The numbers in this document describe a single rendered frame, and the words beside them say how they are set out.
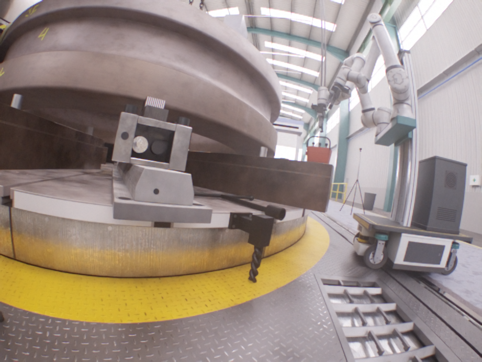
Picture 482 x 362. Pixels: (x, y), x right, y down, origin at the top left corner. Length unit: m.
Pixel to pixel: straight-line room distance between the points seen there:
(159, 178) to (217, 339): 0.51
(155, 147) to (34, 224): 0.65
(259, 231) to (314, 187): 0.86
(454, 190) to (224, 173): 1.99
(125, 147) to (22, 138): 0.92
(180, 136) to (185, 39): 0.99
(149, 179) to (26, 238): 0.62
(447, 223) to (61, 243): 2.16
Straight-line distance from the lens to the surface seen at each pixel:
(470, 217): 7.92
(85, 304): 0.78
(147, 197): 0.63
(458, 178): 1.78
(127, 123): 0.95
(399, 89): 1.47
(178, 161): 0.99
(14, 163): 1.60
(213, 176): 2.08
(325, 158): 1.66
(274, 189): 1.74
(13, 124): 1.56
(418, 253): 1.57
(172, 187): 0.64
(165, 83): 1.41
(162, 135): 1.09
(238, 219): 0.98
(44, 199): 0.86
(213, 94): 1.56
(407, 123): 1.55
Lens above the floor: 0.47
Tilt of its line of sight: 1 degrees down
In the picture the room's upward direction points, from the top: 9 degrees clockwise
